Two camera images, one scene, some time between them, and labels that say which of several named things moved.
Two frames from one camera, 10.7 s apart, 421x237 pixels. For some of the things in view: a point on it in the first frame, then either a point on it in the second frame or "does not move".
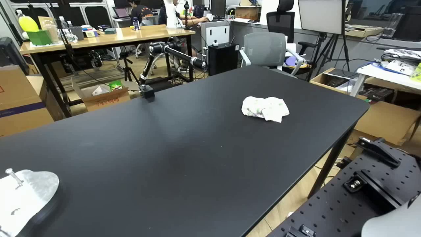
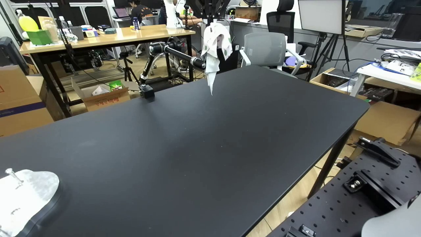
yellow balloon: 28,23 does not move
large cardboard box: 21,104 does not move
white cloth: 270,108 to 209,48
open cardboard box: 104,94 does not move
